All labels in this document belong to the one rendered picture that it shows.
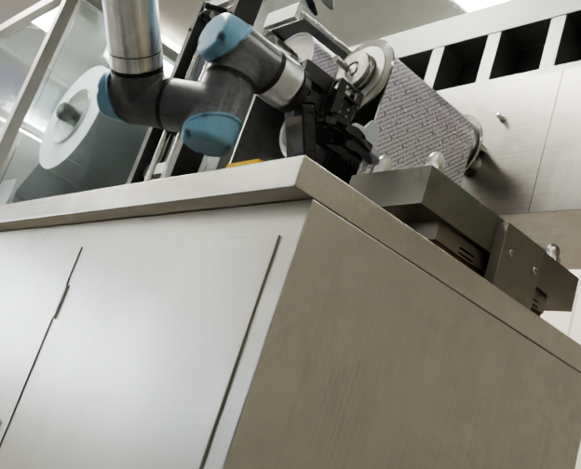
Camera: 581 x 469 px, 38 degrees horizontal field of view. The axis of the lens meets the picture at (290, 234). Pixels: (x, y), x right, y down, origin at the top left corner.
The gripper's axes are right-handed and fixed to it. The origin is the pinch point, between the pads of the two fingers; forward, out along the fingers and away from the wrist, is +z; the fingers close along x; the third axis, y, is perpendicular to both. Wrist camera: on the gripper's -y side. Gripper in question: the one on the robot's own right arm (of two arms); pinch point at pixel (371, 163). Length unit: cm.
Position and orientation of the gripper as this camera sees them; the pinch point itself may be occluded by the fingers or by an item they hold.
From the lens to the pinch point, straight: 140.3
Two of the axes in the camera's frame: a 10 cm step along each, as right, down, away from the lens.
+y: 3.0, -9.0, 3.0
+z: 7.0, 4.2, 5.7
